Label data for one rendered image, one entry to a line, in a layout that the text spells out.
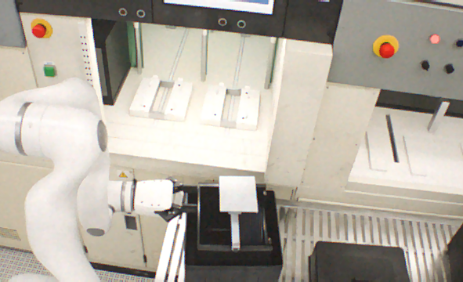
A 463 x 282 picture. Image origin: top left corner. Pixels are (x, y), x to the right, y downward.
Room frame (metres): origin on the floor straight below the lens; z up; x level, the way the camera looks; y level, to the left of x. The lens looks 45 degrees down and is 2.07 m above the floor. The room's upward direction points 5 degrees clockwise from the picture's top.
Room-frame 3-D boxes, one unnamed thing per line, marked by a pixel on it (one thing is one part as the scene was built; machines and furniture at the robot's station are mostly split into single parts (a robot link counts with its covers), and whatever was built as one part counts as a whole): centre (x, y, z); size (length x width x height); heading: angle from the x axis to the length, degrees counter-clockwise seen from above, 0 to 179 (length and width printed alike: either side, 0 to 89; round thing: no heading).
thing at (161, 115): (1.40, 0.28, 0.89); 0.22 x 0.21 x 0.04; 177
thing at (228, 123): (1.39, 0.01, 0.89); 0.22 x 0.21 x 0.04; 177
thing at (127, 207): (0.78, 0.26, 1.06); 0.09 x 0.03 x 0.08; 5
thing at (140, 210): (0.78, 0.20, 1.06); 0.11 x 0.10 x 0.07; 95
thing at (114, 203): (0.76, 0.34, 1.06); 0.13 x 0.09 x 0.08; 95
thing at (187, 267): (0.80, -0.03, 0.85); 0.28 x 0.28 x 0.17; 5
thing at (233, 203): (0.80, -0.03, 0.93); 0.24 x 0.20 x 0.32; 5
